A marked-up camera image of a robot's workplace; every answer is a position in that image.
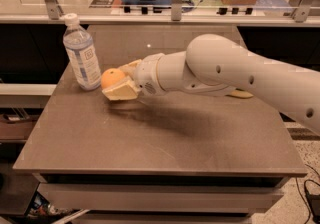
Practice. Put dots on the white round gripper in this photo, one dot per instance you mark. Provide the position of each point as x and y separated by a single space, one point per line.
149 75

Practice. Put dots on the orange fruit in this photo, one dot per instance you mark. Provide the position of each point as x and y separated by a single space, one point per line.
110 77

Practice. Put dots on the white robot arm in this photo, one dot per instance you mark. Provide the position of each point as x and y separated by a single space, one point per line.
216 66

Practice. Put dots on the clear plastic water bottle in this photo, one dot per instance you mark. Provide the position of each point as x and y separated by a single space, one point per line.
81 52

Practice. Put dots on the green and yellow sponge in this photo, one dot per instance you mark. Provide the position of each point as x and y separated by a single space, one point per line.
240 94

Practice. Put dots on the grey table drawer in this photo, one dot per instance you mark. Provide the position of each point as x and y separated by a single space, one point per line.
181 199

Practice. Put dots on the black power adapter with cable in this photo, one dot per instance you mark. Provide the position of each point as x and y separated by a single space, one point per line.
310 200

